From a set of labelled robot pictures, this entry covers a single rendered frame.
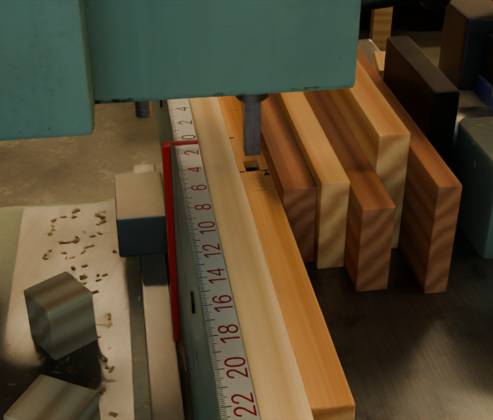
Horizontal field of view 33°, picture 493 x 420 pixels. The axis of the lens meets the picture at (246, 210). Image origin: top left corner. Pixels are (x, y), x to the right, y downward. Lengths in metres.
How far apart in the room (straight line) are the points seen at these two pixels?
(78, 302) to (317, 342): 0.24
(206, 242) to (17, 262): 0.30
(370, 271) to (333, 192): 0.05
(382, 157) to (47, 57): 0.19
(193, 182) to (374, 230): 0.10
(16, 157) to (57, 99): 2.22
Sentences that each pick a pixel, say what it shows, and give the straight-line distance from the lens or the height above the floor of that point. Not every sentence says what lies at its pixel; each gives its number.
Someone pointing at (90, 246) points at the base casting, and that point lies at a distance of 0.68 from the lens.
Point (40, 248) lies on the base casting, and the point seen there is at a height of 0.80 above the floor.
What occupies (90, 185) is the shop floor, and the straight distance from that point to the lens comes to 2.41.
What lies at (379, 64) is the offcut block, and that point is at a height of 0.94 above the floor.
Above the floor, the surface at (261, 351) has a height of 0.95.
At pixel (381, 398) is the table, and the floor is 0.90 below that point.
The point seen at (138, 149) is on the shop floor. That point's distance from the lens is 2.59.
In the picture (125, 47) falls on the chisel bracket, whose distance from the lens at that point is 0.42.
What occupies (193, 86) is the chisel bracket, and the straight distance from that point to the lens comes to 0.42.
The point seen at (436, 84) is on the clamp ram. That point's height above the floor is 0.99.
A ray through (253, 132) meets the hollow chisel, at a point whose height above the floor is 0.97.
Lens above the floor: 1.17
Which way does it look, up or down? 31 degrees down
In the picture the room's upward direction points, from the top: straight up
